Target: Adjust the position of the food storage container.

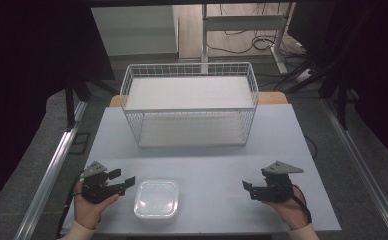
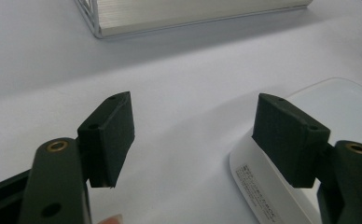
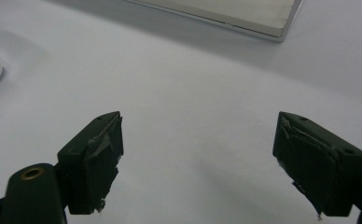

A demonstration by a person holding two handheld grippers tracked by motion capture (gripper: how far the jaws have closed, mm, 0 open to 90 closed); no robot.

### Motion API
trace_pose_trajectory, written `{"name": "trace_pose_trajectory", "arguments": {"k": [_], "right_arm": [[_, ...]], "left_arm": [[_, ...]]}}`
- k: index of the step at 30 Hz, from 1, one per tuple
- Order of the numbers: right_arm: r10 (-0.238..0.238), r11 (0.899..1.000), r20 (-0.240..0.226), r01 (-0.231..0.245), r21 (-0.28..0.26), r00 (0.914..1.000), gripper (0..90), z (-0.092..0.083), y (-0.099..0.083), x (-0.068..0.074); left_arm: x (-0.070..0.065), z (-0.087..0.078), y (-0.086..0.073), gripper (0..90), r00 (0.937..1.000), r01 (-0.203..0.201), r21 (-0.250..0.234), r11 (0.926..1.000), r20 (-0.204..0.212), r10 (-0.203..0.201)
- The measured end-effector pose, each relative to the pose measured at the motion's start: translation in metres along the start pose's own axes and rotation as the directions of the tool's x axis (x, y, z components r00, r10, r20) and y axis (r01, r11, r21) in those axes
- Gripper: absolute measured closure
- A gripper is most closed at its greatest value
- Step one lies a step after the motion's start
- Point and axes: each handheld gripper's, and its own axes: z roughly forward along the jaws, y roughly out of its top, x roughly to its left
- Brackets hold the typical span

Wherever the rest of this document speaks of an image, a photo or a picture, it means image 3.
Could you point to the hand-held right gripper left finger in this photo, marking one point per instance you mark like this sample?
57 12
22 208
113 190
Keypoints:
89 165

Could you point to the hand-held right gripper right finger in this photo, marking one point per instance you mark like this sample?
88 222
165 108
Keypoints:
319 168

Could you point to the flat beige board with metal edge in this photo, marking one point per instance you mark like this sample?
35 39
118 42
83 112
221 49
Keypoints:
229 14

